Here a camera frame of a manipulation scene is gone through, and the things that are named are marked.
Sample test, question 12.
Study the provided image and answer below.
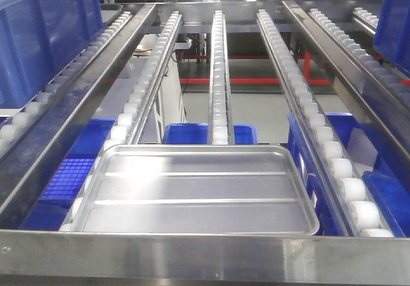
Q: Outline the rear steel cross rail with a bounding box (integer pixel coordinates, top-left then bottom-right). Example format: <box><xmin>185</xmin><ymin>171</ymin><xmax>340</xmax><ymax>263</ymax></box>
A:
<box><xmin>150</xmin><ymin>1</ymin><xmax>308</xmax><ymax>34</ymax></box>

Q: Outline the lower right blue bin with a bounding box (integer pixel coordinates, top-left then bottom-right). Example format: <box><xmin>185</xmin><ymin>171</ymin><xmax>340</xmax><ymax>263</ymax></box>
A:
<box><xmin>287</xmin><ymin>113</ymin><xmax>409</xmax><ymax>237</ymax></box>

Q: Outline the far left roller track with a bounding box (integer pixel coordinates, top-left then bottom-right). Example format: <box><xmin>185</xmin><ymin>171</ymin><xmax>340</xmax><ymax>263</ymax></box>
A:
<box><xmin>1</xmin><ymin>11</ymin><xmax>133</xmax><ymax>156</ymax></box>

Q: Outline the red floor frame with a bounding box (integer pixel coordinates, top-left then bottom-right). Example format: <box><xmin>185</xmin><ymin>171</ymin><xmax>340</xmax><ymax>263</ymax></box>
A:
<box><xmin>177</xmin><ymin>50</ymin><xmax>410</xmax><ymax>87</ymax></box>

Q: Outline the silver ribbed metal tray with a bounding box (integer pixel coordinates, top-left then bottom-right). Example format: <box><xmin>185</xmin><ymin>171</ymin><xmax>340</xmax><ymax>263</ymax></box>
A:
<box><xmin>61</xmin><ymin>145</ymin><xmax>319</xmax><ymax>235</ymax></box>

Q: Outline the far right roller track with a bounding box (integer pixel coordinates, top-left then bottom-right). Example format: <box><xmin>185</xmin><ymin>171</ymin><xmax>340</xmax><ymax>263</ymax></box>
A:
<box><xmin>309</xmin><ymin>8</ymin><xmax>409</xmax><ymax>110</ymax></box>

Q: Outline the left centre roller track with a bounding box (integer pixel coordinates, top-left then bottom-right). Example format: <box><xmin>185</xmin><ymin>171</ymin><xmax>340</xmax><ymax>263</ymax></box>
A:
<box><xmin>60</xmin><ymin>11</ymin><xmax>182</xmax><ymax>232</ymax></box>

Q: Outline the left blue plastic bin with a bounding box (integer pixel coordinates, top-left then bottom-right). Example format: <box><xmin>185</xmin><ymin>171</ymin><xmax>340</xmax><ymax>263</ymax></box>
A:
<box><xmin>1</xmin><ymin>0</ymin><xmax>104</xmax><ymax>108</ymax></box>

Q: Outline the right blue plastic bin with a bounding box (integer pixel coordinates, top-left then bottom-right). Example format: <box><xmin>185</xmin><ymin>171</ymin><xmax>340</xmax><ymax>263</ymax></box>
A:
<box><xmin>373</xmin><ymin>0</ymin><xmax>409</xmax><ymax>76</ymax></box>

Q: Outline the left steel divider rail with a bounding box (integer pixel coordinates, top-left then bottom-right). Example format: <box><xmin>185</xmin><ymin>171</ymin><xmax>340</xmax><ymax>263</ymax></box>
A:
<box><xmin>1</xmin><ymin>4</ymin><xmax>156</xmax><ymax>229</ymax></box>

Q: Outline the lower left blue bin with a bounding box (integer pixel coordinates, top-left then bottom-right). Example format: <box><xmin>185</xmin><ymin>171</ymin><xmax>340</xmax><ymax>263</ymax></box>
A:
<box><xmin>20</xmin><ymin>118</ymin><xmax>115</xmax><ymax>231</ymax></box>

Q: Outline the grey tray far left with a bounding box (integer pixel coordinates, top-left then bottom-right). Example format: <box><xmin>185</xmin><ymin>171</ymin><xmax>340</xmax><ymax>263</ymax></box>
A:
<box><xmin>100</xmin><ymin>3</ymin><xmax>123</xmax><ymax>28</ymax></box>

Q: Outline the blue plastic bin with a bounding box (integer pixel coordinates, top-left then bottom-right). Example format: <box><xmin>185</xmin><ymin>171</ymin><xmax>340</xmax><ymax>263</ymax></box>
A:
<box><xmin>373</xmin><ymin>0</ymin><xmax>409</xmax><ymax>76</ymax></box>
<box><xmin>1</xmin><ymin>0</ymin><xmax>104</xmax><ymax>108</ymax></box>

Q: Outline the lower centre blue bin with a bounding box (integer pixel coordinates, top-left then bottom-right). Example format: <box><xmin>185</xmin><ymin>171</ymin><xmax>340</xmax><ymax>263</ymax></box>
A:
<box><xmin>162</xmin><ymin>123</ymin><xmax>258</xmax><ymax>144</ymax></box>

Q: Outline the steel divider rail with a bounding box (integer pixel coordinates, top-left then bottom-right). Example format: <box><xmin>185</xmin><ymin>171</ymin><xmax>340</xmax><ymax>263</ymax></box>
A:
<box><xmin>283</xmin><ymin>1</ymin><xmax>409</xmax><ymax>151</ymax></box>
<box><xmin>1</xmin><ymin>4</ymin><xmax>156</xmax><ymax>229</ymax></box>

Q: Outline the right steel divider rail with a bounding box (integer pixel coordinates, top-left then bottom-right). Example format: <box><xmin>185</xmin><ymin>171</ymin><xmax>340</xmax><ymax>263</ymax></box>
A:
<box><xmin>283</xmin><ymin>1</ymin><xmax>409</xmax><ymax>151</ymax></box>

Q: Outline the front steel shelf rail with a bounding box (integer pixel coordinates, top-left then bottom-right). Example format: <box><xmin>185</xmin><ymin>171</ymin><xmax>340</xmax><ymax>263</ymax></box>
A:
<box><xmin>1</xmin><ymin>230</ymin><xmax>409</xmax><ymax>285</ymax></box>

